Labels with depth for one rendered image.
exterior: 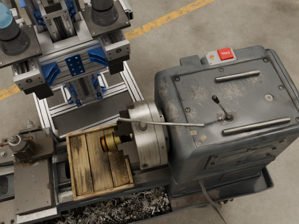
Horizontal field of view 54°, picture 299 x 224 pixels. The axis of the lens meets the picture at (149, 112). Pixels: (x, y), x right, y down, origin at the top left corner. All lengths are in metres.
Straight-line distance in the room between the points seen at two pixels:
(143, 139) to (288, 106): 0.63
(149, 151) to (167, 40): 2.04
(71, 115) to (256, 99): 1.60
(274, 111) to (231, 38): 2.00
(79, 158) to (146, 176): 0.36
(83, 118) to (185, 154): 1.43
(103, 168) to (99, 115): 0.96
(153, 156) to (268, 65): 0.67
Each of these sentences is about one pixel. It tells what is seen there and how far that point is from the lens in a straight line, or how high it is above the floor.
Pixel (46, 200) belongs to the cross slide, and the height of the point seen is 0.97.
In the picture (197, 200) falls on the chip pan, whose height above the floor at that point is 0.54.
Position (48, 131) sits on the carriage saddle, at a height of 0.92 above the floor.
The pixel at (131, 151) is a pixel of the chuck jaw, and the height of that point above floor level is 1.11.
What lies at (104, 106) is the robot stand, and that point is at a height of 0.21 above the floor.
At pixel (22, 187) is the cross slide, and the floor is 0.97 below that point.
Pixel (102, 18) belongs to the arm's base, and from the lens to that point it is 1.65.
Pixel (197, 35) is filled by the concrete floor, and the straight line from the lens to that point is 3.22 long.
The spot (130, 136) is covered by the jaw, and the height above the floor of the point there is 1.05.
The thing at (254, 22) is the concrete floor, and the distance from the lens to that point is 3.48.
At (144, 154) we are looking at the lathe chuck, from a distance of 1.25.
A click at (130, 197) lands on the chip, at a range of 1.84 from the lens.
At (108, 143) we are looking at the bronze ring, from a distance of 1.34.
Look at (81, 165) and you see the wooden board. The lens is 1.58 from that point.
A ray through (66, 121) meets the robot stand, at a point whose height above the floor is 0.21.
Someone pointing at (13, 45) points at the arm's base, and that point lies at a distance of 1.65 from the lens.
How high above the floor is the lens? 2.35
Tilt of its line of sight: 62 degrees down
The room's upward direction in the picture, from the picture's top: 2 degrees counter-clockwise
